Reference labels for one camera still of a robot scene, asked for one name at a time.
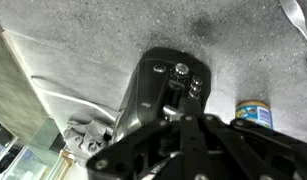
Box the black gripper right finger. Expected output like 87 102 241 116
192 97 307 180

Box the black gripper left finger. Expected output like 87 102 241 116
86 97 196 180

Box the black toaster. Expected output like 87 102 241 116
111 46 212 144

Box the jar with blue lid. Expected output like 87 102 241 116
234 99 275 131

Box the grey crumpled cloth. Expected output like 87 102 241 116
62 118 116 159

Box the metal spoon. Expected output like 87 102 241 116
278 0 307 74

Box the thick white cable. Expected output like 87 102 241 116
31 74 121 123

